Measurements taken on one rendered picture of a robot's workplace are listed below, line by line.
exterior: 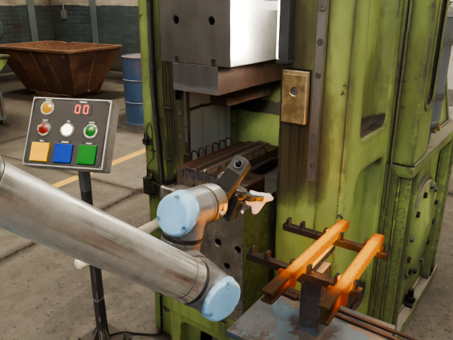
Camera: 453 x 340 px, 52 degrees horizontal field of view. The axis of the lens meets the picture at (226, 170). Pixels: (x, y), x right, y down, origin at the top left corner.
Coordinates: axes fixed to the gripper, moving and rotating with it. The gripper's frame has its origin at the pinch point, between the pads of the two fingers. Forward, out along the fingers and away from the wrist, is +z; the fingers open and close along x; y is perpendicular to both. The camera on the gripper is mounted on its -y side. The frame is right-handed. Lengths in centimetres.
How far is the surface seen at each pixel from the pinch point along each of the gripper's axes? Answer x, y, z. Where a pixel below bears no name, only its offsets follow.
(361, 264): 35.3, 4.4, 0.1
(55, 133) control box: -89, 27, 15
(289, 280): 23.5, 12.3, -13.2
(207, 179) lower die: -25.7, 16.1, 27.0
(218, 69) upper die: -32.4, -21.8, 19.0
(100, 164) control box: -65, 30, 18
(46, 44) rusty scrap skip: -670, 137, 517
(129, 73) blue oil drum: -342, 75, 361
